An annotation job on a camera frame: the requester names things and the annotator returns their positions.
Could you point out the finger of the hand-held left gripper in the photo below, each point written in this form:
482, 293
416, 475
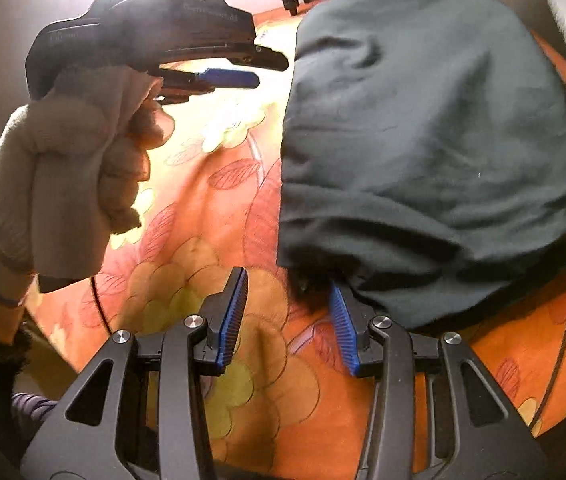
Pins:
228, 78
263, 57

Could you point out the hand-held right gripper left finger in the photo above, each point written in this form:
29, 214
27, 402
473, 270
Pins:
233, 320

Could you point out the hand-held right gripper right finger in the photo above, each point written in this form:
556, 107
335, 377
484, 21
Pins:
343, 330

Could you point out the dark green pants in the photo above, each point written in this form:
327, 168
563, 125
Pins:
413, 135

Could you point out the person's left hand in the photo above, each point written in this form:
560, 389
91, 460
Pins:
63, 160

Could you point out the orange floral bed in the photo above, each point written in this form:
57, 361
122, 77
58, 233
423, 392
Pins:
273, 410

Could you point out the person's striped clothing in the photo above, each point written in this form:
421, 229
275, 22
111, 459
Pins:
33, 407

